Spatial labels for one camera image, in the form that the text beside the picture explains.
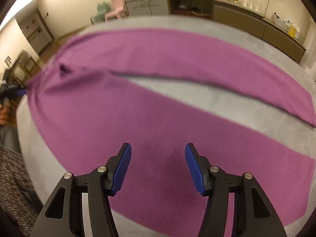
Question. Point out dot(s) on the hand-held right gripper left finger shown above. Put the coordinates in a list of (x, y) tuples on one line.
[(121, 170)]

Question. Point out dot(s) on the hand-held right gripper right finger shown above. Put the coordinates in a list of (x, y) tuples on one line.
[(195, 170)]

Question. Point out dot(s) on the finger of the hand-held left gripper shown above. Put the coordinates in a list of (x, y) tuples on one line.
[(21, 93)]

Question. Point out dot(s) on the purple pants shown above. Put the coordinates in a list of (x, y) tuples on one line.
[(123, 108)]

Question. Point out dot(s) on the person's left hand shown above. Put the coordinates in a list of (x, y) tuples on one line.
[(4, 116)]

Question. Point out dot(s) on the wooden door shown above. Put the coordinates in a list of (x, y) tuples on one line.
[(42, 30)]

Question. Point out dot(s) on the grey bed cover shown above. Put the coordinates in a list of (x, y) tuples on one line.
[(197, 96)]

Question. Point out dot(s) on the person's speckled knit garment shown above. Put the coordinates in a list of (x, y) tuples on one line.
[(13, 187)]

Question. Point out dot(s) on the green plastic chair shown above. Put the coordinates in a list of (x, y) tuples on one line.
[(101, 11)]

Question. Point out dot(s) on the pink plastic chair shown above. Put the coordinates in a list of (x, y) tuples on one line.
[(115, 9)]

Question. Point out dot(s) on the grey drawer cabinet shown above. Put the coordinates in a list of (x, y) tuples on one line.
[(147, 7)]

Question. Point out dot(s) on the long dark low sideboard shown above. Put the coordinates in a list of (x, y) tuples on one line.
[(237, 22)]

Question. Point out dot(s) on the yellow and white box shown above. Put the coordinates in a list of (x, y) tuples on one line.
[(293, 30)]

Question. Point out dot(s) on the group of white bottles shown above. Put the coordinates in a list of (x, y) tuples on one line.
[(251, 2)]

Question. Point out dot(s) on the metal frame chair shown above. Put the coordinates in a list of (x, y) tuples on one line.
[(23, 63)]

